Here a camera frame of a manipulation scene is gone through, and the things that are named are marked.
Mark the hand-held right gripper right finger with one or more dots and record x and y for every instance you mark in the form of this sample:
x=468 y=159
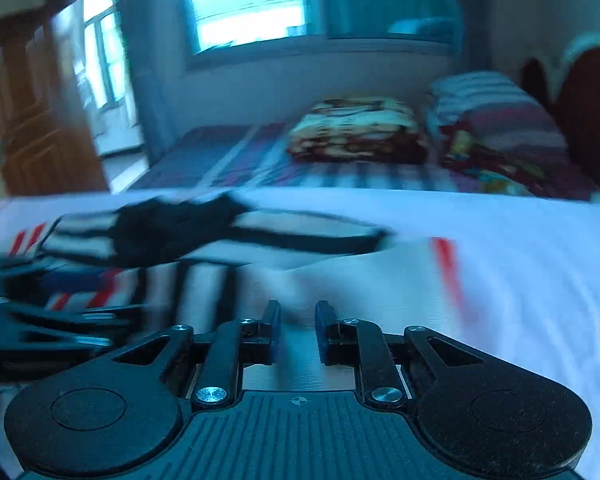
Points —
x=323 y=332

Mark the colourful printed quilt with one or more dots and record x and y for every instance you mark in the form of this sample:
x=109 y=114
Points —
x=484 y=165

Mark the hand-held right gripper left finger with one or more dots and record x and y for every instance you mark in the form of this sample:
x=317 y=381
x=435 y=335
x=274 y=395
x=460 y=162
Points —
x=274 y=332

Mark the large bright window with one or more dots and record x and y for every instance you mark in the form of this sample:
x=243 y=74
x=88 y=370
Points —
x=250 y=2

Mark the striped white knit sweater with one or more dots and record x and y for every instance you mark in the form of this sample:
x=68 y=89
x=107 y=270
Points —
x=260 y=240

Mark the small window behind doorway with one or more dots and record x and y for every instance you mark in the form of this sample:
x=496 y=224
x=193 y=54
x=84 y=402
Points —
x=105 y=45

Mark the dark red wooden headboard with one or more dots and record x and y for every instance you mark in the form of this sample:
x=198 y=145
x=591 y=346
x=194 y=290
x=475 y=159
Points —
x=589 y=110

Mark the striped purple bed cover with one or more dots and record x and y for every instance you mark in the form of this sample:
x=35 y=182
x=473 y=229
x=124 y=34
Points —
x=220 y=155

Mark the striped pillow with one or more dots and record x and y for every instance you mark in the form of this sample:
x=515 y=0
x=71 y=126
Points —
x=494 y=105

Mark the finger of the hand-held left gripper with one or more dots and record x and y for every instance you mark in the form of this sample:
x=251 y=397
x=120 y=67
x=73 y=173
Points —
x=40 y=267
x=65 y=312

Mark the brown wooden door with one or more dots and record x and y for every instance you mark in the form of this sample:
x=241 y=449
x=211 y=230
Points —
x=30 y=110

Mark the folded printed blanket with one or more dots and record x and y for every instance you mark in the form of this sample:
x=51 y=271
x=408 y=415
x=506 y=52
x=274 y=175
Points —
x=357 y=127

